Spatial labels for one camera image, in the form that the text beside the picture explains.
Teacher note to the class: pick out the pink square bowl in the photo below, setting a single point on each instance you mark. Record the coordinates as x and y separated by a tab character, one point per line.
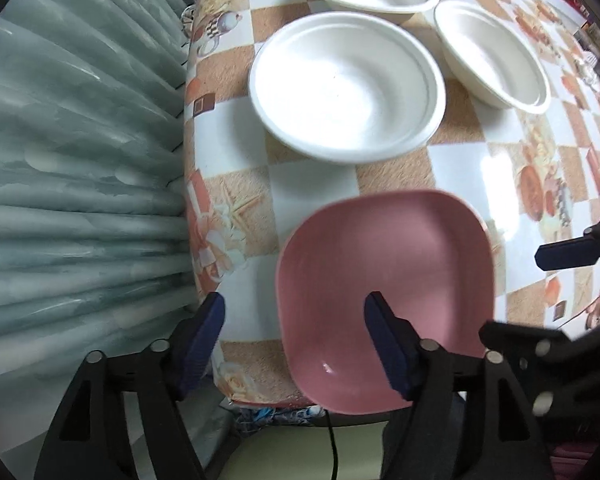
380	250

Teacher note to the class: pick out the checkered printed tablecloth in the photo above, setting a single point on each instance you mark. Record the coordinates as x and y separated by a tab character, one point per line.
310	182

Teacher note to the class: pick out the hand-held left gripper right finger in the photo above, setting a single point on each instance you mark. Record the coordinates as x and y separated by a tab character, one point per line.
387	345

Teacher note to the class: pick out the clear glass cup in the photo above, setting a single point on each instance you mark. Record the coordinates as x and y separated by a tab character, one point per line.
587	69

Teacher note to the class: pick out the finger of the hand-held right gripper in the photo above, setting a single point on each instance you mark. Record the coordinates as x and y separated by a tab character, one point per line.
565	255
560	372

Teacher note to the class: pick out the grey-green curtain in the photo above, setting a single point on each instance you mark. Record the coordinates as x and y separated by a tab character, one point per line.
80	160

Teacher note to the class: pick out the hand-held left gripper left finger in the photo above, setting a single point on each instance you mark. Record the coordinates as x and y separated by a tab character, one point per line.
200	345

